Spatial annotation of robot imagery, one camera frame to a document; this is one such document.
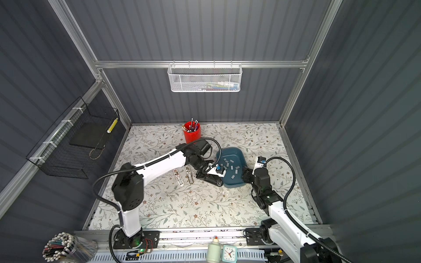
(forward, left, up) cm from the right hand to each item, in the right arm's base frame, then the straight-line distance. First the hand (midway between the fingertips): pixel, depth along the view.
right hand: (250, 168), depth 85 cm
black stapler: (-9, +19, +6) cm, 22 cm away
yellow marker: (+16, +70, +19) cm, 74 cm away
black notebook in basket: (+7, +76, +21) cm, 80 cm away
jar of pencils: (-36, +71, +8) cm, 80 cm away
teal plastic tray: (+12, +8, -10) cm, 17 cm away
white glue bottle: (-37, +19, -2) cm, 42 cm away
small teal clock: (-36, +13, -8) cm, 39 cm away
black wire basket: (+1, +81, +20) cm, 84 cm away
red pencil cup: (+22, +32, +6) cm, 39 cm away
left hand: (-4, +18, 0) cm, 18 cm away
